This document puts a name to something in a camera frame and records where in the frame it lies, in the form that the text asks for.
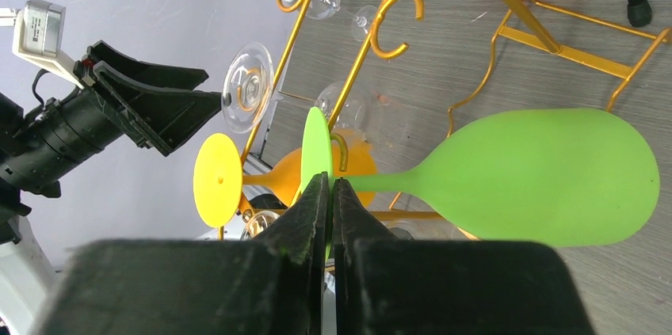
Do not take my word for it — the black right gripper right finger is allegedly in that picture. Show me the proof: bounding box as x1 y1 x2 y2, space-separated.
333 178 594 334

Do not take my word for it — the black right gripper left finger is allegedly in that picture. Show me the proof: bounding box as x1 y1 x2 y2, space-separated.
33 173 330 334

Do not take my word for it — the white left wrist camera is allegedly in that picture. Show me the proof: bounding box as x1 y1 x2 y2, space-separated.
1 0 84 89

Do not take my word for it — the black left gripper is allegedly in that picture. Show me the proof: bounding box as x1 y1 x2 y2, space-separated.
74 40 221 157

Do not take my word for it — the clear wine glass front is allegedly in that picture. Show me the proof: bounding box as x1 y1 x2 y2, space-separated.
221 41 410 153

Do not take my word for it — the gold wire wine glass rack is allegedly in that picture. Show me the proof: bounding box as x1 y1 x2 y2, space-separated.
235 0 671 215

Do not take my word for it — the green silicone wine glass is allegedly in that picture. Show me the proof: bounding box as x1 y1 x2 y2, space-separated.
299 107 661 261

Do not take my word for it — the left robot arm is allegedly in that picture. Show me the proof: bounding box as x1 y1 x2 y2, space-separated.
1 41 221 334

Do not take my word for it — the yellow silicone wine glass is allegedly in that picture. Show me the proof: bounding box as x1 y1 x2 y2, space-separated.
193 130 379 230

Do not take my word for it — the black taped front rail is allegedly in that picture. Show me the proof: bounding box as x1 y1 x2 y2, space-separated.
240 154 288 241

